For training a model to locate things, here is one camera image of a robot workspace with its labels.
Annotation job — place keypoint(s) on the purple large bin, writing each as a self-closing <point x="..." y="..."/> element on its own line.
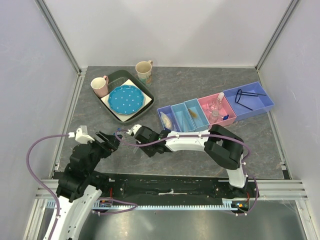
<point x="260" y="105"/>

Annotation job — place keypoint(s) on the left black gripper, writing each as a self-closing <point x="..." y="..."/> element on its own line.
<point x="111" y="144"/>

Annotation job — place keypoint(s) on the black wire ring stand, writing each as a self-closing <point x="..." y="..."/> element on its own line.
<point x="244" y="95"/>

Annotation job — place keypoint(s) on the light blue bin left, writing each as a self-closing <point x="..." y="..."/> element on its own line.
<point x="178" y="109"/>

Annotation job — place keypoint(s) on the light blue bin right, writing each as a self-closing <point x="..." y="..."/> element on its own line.
<point x="195" y="105"/>

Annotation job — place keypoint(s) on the beige mug with pattern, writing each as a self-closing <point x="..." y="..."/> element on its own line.
<point x="144" y="72"/>

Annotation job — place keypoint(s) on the purple narrow bin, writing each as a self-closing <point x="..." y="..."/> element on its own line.
<point x="168" y="111"/>

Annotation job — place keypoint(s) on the light blue bin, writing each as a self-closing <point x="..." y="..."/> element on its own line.
<point x="178" y="109"/>
<point x="195" y="105"/>

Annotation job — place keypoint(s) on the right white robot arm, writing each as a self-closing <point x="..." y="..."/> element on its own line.
<point x="220" y="144"/>

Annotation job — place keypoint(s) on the clear test tube rack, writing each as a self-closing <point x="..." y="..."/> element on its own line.
<point x="135" y="149"/>

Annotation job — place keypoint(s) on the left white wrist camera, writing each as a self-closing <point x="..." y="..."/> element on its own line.
<point x="81" y="135"/>

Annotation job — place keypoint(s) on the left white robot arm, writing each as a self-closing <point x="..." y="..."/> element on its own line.
<point x="78" y="187"/>

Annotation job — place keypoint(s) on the pink and cream mug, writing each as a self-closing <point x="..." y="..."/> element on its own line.
<point x="100" y="86"/>

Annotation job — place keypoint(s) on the blue dotted plate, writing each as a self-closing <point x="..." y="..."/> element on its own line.
<point x="126" y="99"/>

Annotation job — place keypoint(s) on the white square plate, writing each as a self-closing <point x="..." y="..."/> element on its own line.
<point x="121" y="117"/>

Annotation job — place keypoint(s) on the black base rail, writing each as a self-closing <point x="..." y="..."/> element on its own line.
<point x="139" y="189"/>

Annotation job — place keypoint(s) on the clear glass flask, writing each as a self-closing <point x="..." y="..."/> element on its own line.
<point x="214" y="116"/>

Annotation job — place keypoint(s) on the pink bin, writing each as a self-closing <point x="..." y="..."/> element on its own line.
<point x="224" y="109"/>

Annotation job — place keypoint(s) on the clear flask white stopper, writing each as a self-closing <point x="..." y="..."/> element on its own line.
<point x="218" y="100"/>

